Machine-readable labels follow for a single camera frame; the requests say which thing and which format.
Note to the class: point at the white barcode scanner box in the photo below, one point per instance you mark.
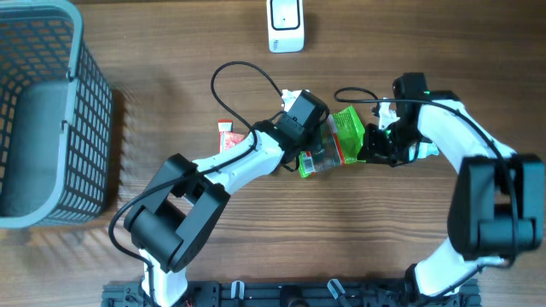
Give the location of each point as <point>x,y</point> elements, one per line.
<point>286,26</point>

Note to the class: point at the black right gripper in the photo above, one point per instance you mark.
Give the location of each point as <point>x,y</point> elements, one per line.
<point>374,152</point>

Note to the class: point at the red tissue packet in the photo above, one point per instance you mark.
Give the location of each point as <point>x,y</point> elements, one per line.
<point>234,140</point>

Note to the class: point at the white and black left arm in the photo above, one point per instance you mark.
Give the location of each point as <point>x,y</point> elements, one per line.
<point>180,207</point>

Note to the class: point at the green snack bag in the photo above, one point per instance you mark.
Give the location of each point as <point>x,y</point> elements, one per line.
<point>340,143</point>

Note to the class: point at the red stick sachet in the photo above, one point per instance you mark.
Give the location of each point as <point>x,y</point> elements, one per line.
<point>225,129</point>

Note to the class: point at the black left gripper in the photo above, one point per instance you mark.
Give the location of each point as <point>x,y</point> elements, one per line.
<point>317,139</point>

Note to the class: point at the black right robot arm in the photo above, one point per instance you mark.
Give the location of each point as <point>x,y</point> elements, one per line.
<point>496,211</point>

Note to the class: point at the teal white tissue pack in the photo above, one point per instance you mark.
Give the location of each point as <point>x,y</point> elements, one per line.
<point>422,150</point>

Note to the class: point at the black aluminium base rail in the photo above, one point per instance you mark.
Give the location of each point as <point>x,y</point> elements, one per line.
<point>382,292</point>

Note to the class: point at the grey plastic mesh basket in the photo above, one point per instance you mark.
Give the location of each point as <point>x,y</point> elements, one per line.
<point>56,118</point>

